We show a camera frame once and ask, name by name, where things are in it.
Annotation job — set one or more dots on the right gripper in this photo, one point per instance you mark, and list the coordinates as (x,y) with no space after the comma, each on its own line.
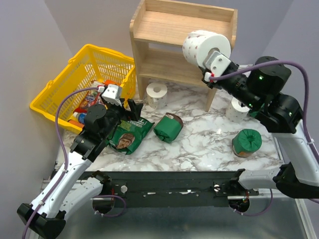
(216,84)

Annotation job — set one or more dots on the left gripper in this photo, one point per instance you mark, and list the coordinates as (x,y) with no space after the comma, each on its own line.
(134,114)

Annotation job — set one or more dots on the floral paper towel roll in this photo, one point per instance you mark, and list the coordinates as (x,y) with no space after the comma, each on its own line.
(198,43)
(157,95)
(235,112)

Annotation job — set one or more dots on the green roll brown end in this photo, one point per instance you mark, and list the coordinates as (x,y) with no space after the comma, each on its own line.
(168,128)

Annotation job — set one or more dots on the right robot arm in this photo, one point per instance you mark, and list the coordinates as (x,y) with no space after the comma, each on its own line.
(259,87)

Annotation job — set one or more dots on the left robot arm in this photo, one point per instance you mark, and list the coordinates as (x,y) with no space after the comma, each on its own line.
(47,214)

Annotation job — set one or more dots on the wooden two-tier shelf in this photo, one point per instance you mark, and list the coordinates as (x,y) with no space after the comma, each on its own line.
(168,22)

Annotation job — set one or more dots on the green chip bag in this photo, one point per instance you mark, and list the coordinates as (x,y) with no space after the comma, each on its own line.
(129,135)

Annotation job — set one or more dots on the orange snack packet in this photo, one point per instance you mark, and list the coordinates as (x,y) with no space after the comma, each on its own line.
(109,82)

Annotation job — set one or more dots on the red candy bag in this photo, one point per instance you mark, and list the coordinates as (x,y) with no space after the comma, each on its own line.
(91,98)

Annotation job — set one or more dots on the blue label bottle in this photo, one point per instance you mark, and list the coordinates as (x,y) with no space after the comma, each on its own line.
(80,117)

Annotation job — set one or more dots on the yellow plastic shopping basket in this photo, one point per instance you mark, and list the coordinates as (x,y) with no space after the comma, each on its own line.
(91,63)

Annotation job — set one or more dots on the green wrapped roll upright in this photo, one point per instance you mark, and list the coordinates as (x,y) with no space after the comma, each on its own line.
(246,142)

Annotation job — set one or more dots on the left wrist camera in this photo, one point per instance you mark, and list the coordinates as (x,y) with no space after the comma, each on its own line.
(110,94)

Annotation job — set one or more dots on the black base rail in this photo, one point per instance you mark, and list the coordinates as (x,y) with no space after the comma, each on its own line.
(172,189)

